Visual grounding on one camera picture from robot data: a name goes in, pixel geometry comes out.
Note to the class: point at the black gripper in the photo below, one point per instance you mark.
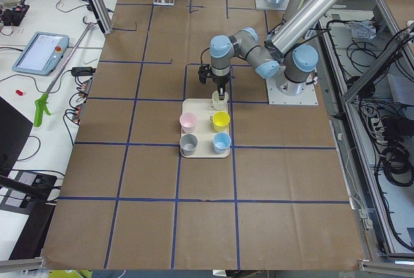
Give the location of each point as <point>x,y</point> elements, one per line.
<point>220,82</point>

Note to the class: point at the cream white cup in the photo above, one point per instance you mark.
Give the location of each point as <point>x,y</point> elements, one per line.
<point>217,103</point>

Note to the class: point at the yellow cup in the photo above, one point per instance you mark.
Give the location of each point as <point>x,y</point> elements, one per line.
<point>220,121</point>

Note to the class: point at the pink cup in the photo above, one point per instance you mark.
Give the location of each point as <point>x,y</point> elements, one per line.
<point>188,122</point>

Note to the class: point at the grey cup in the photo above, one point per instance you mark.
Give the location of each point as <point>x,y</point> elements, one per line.
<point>188,144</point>

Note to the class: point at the cream plastic tray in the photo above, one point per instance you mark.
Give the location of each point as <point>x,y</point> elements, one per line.
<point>204,130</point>

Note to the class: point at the black power adapter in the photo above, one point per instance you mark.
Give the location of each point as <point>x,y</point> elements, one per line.
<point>83,71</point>

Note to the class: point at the green grabber tool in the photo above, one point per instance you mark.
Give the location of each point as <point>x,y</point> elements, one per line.
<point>41,103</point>

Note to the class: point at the blue teach pendant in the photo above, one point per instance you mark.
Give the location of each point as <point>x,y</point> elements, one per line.
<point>42,54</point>

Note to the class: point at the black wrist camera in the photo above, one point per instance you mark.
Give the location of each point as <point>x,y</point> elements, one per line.
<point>204,73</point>

